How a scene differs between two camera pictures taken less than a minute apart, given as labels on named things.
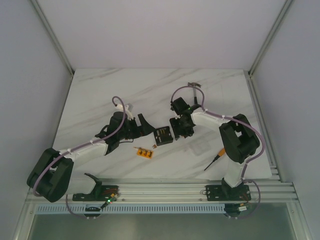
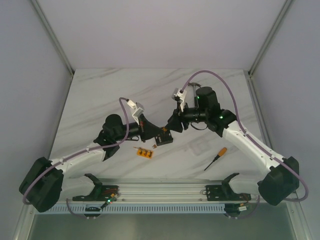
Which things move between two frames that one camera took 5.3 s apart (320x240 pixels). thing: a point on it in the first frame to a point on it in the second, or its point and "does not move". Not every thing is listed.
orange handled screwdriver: [220, 153] does not move
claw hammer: [194, 84] does not move
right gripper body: [179, 128] to [192, 114]
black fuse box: [163, 135] does not move
